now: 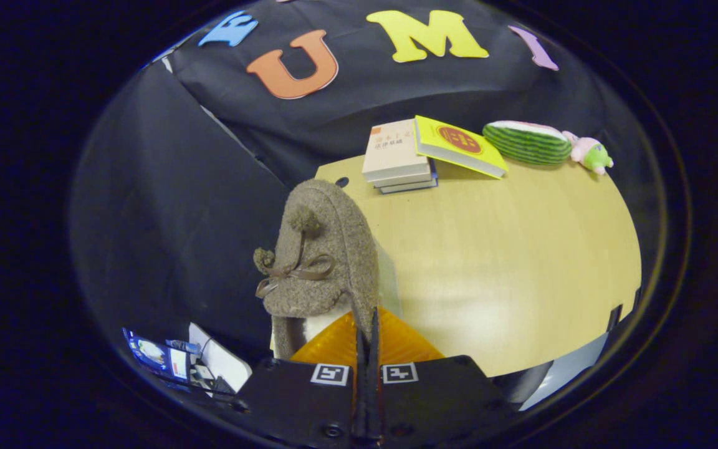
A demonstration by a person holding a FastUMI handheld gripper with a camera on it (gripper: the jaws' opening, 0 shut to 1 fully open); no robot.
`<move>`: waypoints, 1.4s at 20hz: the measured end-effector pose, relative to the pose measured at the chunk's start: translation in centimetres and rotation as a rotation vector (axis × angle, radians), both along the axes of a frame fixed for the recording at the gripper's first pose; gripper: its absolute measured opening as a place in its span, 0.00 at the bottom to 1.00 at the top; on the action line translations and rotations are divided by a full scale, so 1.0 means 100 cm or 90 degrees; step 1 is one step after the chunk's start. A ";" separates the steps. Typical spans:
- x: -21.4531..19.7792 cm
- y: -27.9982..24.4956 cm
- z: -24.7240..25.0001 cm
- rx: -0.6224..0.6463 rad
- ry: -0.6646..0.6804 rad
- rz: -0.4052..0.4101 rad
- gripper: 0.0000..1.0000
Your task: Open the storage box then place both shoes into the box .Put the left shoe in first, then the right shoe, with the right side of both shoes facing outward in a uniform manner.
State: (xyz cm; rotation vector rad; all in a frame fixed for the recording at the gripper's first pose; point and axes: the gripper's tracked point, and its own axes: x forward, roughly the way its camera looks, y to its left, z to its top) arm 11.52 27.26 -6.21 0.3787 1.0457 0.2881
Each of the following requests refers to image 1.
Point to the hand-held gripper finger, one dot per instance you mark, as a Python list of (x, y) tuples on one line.
[(362, 405), (374, 405)]

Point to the brown fuzzy slipper shoe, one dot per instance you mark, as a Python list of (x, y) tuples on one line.
[(328, 224)]

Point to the open laptop computer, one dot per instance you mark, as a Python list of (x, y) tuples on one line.
[(153, 355)]

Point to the white papers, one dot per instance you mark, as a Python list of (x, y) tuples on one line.
[(222, 362)]

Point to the white paperback book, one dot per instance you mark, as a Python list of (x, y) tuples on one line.
[(406, 181)]

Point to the beige cover book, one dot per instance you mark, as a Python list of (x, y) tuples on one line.
[(393, 153)]

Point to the black backdrop cloth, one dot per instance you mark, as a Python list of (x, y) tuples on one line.
[(166, 218)]

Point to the yellow book with red emblem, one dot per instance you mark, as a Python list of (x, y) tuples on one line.
[(459, 144)]

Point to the watermelon slice plush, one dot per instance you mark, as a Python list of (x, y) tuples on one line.
[(527, 144)]

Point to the pink and green plush toy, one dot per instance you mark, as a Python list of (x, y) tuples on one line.
[(593, 154)]

